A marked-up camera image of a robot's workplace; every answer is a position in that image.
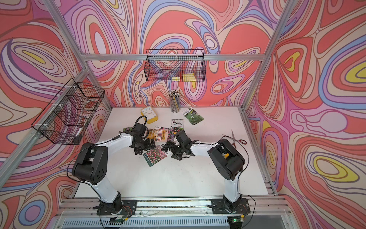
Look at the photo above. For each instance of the yellow sticky note pad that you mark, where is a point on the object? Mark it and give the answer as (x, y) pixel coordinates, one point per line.
(188, 77)

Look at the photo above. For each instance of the chrysanthemum seed packet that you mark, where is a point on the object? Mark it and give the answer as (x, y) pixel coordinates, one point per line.
(172, 132)

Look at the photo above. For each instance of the pink flower field seed packet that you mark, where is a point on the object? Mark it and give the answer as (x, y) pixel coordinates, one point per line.
(154, 156)

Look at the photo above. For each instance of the black wire basket wall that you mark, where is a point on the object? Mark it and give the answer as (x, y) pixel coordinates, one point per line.
(163, 64)
(66, 118)

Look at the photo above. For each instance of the orange shop seed packet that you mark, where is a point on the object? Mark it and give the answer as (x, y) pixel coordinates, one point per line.
(158, 135)

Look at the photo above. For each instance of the black wire basket back wall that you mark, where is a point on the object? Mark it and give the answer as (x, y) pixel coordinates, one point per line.
(163, 64)

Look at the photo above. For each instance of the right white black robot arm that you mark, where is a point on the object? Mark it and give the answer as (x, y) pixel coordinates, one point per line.
(227, 160)

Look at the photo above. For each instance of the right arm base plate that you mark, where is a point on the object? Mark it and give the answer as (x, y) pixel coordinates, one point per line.
(224, 206)

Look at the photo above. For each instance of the black wire basket left wall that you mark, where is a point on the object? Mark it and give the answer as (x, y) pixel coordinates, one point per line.
(66, 118)

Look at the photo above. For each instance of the small yellow sticky notes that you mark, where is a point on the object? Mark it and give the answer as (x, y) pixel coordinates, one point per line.
(176, 79)

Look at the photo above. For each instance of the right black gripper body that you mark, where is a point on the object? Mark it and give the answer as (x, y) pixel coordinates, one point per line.
(177, 150)

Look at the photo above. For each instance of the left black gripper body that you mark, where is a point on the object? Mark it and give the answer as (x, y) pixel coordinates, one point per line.
(145, 145)

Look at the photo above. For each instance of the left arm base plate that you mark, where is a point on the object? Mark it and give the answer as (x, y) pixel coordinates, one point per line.
(125, 207)

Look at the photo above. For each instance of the green gourd seed packet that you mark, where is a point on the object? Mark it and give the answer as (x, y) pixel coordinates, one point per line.
(192, 116)

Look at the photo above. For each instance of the clear cup of pencils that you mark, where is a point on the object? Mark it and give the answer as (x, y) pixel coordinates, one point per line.
(174, 97)

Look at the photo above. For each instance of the red handled scissors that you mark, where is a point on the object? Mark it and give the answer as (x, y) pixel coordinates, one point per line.
(240, 141)

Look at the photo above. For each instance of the white sunflowers seed packet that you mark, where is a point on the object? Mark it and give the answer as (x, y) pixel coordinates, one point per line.
(177, 123)

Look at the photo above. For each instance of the yellow alarm clock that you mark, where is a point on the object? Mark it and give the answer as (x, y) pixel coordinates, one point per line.
(150, 114)

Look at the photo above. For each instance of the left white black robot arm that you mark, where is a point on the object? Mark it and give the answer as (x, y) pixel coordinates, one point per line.
(92, 161)

